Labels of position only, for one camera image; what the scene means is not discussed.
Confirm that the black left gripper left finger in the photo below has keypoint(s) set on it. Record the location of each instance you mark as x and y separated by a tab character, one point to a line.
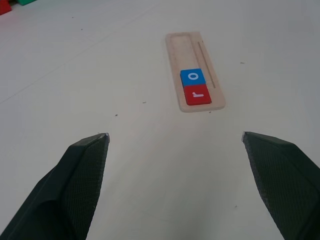
75	180

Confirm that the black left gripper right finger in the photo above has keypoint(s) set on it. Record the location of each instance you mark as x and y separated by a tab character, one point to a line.
287	180

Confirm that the red letter tile r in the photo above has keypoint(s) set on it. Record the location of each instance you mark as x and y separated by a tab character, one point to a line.
205	98

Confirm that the blue letter tile o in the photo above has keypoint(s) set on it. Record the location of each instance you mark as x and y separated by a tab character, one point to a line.
186	80

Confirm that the wooden letter tray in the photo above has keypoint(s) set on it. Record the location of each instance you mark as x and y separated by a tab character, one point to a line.
185	50

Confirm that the green storage bin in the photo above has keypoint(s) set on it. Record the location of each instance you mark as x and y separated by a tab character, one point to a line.
30	2

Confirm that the red storage bin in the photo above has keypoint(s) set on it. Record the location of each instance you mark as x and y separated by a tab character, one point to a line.
3	7

